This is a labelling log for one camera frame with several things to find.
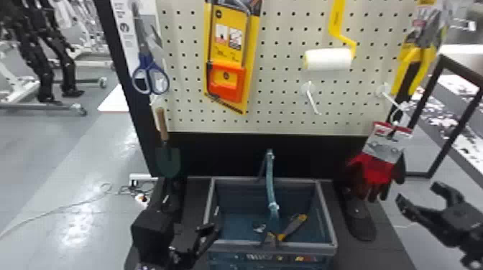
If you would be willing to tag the blue basket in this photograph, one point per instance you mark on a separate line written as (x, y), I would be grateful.
(241, 211)

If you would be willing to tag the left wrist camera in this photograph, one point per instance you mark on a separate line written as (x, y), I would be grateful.
(151, 235)

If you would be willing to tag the white power strip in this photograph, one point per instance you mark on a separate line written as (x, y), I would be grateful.
(140, 177)

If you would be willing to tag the hacksaw on yellow card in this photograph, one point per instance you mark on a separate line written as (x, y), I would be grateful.
(226, 81)

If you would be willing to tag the green garden trowel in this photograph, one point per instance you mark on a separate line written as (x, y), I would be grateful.
(168, 160)

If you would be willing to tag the blue scissors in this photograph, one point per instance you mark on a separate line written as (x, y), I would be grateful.
(148, 71)

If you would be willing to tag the red gloves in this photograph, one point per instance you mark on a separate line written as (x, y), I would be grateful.
(371, 169)

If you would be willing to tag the white pegboard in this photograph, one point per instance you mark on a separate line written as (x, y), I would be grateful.
(286, 94)

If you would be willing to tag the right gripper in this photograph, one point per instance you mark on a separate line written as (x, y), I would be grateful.
(458, 226)

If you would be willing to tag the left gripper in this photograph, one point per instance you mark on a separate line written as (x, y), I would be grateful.
(185, 247)

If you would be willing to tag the black framed side table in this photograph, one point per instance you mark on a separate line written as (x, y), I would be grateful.
(458, 113)

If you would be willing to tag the yellow black hand tool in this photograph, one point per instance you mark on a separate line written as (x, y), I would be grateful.
(292, 225)

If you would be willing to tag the yellow paint roller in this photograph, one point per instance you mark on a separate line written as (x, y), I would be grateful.
(326, 59)

